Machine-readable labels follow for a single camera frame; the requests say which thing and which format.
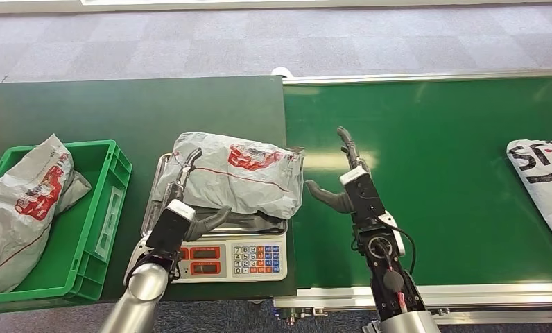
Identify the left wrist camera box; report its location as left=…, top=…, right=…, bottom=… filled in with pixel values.
left=146, top=198, right=197, bottom=257

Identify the white package black logo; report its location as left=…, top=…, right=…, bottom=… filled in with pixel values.
left=506, top=139, right=552, bottom=259

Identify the green plastic crate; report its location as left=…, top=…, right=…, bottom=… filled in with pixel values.
left=0, top=139, right=133, bottom=307

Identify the grey package red print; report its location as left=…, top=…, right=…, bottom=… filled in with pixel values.
left=152, top=131, right=306, bottom=221
left=0, top=134, right=93, bottom=295

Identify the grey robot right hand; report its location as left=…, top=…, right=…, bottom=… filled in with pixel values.
left=304, top=126, right=372, bottom=215

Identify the electronic scale steel tray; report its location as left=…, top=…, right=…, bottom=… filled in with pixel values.
left=139, top=151, right=289, bottom=284

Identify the green conveyor belt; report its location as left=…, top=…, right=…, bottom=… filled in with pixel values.
left=282, top=76, right=552, bottom=290

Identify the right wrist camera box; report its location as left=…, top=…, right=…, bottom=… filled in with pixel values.
left=339, top=166, right=388, bottom=228

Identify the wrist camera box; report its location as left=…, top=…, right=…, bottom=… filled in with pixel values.
left=339, top=166, right=388, bottom=228
left=146, top=198, right=197, bottom=257

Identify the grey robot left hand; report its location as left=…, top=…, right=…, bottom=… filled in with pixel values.
left=164, top=146, right=234, bottom=243

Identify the silver conveyor frame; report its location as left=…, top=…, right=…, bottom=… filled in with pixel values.
left=272, top=69, right=552, bottom=333

